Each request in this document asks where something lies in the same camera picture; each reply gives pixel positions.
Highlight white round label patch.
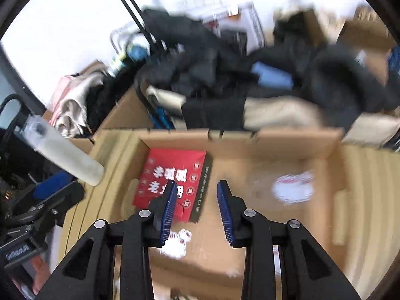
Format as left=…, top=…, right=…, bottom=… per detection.
left=271, top=171, right=314, bottom=205

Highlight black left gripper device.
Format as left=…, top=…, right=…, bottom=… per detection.
left=1, top=171, right=84, bottom=271

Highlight white crumpled packet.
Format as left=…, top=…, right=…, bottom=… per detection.
left=159, top=229, right=192, bottom=260

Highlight shallow cardboard tray box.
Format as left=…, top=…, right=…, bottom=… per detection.
left=121, top=129, right=358, bottom=299

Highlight red box white characters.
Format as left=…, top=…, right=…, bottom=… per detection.
left=132, top=147, right=214, bottom=224

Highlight white water bottle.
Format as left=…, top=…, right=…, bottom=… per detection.
left=22, top=115, right=105, bottom=186

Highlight beige clothes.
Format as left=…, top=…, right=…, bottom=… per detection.
left=48, top=68, right=105, bottom=138

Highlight beige fabric bag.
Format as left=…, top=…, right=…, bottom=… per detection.
left=146, top=86, right=399, bottom=152

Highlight cardboard box left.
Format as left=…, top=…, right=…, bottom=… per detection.
left=68, top=88, right=154, bottom=154

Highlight black clothes pile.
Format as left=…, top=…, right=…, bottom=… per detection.
left=136, top=9, right=399, bottom=130

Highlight brown cardboard box right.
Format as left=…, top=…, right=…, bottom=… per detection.
left=338, top=5, right=397, bottom=85

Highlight white printed appliance box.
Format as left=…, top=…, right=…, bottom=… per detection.
left=203, top=3, right=266, bottom=56

